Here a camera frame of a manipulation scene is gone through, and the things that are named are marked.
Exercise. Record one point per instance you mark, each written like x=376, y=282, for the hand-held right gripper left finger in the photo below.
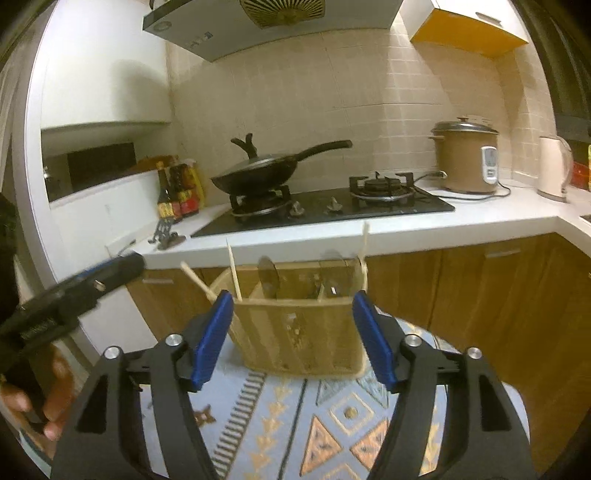
x=211, y=344

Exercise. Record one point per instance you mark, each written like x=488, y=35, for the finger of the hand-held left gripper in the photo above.
x=106, y=277

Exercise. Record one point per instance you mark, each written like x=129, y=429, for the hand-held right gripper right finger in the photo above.
x=375, y=344

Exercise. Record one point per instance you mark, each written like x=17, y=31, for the wooden chopstick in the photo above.
x=234, y=272
x=198, y=281
x=364, y=244

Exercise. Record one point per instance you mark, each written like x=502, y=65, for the yellow plastic utensil basket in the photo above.
x=300, y=332

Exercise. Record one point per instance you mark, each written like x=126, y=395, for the person's left hand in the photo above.
x=63, y=397

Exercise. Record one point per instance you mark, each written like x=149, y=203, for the dark soy sauce bottle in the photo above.
x=165, y=198

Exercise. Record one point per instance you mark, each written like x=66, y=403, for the blue patterned table mat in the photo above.
x=286, y=424

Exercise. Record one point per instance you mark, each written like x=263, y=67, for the wooden base cabinets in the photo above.
x=485, y=304

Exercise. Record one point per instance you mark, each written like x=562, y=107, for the yellow seasoning packet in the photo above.
x=198, y=180

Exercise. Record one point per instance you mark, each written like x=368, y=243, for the black gas stove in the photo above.
x=369, y=207

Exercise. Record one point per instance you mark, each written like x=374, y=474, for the stove knob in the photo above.
x=296, y=210
x=333, y=206

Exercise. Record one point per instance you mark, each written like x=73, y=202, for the white kitchen countertop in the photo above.
x=489, y=219

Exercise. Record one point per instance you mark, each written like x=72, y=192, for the black wok with lid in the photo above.
x=258, y=173

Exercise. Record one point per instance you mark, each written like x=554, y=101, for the brown rice cooker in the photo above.
x=464, y=157

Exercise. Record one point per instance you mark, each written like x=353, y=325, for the white electric kettle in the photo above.
x=553, y=168

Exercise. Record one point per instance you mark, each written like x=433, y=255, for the yellow red packet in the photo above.
x=582, y=168

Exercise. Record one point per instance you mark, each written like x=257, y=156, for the grey range hood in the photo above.
x=258, y=27

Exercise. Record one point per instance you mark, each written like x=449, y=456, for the yellow wall cabinet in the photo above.
x=466, y=27

